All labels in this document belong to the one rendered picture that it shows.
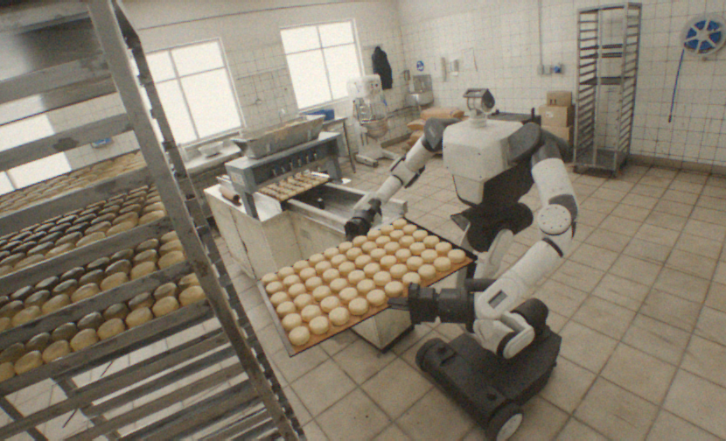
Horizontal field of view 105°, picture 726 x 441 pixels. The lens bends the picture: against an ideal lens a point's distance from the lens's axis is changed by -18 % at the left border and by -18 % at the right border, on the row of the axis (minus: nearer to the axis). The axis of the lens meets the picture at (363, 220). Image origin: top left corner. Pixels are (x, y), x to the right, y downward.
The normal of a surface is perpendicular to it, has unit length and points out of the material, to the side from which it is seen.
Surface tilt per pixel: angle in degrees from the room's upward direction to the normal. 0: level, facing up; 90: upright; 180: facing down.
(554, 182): 36
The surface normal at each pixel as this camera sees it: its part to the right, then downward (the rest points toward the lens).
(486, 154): -0.30, 0.40
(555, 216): -0.47, -0.45
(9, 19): 0.47, 0.30
